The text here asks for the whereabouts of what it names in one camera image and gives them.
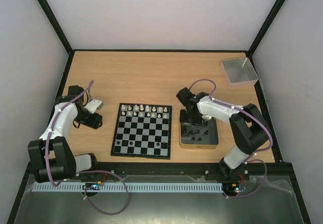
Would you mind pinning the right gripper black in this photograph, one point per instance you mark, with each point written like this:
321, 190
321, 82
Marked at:
191, 116

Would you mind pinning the folding chess board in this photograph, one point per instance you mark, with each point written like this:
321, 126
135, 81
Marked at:
145, 125

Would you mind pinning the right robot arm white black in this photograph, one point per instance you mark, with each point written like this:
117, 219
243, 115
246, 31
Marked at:
250, 131

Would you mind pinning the empty silver tin lid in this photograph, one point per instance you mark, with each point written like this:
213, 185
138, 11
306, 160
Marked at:
239, 72

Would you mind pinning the gold tin with chess pieces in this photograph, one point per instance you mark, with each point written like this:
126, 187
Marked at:
204, 136

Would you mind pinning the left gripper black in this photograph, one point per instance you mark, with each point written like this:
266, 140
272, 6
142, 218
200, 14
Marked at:
94, 123

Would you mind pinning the black aluminium frame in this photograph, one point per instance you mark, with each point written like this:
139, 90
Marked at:
278, 167

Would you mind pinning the light blue slotted cable duct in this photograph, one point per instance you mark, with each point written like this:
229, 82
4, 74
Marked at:
131, 187

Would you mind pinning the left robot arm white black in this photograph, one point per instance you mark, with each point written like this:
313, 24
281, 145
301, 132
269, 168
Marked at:
51, 157

